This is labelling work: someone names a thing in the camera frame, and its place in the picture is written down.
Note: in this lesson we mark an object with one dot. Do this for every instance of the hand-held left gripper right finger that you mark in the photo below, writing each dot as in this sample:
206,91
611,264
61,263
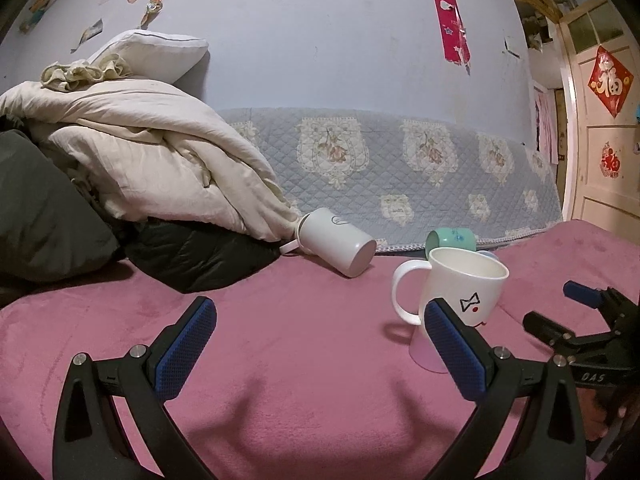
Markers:
456,357

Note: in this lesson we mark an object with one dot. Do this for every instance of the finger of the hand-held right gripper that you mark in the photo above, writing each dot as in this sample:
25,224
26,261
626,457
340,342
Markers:
545,329
580,292

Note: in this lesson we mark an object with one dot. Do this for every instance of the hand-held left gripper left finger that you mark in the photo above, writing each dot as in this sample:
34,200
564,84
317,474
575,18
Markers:
184,347

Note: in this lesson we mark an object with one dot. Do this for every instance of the plain white cup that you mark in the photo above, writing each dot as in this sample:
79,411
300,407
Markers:
336,244

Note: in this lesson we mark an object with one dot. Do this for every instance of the pale blue cup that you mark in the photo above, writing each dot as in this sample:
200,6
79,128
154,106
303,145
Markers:
490,256

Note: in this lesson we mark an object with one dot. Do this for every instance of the green cup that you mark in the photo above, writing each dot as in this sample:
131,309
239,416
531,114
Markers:
450,239

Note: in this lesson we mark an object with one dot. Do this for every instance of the white mug with bow print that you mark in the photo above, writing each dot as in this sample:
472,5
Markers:
465,285

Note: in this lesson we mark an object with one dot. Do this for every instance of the black puffy jacket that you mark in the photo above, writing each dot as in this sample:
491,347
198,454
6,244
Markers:
200,255

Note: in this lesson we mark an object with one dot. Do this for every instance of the pink fleece blanket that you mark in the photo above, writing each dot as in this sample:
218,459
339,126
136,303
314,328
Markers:
300,360

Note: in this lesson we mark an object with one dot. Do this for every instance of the cream wooden door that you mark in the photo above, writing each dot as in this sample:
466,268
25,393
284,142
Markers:
595,160

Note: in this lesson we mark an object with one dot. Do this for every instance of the small red door sticker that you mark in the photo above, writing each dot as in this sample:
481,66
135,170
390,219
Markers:
610,160

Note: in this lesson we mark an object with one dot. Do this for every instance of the dark green cushion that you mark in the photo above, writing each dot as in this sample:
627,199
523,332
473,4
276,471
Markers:
45,210

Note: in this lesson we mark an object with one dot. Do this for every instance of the cream quilt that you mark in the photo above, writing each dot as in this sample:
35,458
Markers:
150,150

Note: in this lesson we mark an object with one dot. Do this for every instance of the blue quilted floral bedcover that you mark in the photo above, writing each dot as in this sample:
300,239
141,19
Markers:
380,170

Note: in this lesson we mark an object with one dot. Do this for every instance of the red diamond paper decoration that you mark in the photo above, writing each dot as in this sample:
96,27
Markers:
611,80

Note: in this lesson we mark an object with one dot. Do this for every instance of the cream ruffled cloth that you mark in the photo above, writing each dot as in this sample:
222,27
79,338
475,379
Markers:
75,72

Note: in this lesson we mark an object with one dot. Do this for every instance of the white pillow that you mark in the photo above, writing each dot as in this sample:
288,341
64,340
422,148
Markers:
150,52

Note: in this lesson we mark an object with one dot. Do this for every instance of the red paper banner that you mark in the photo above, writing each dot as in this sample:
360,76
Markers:
450,15

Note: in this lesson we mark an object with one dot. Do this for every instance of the pink wall poster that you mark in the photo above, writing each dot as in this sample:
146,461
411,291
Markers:
545,120

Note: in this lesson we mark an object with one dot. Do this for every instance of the grey wall pipes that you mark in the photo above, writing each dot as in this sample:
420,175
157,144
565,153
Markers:
540,15

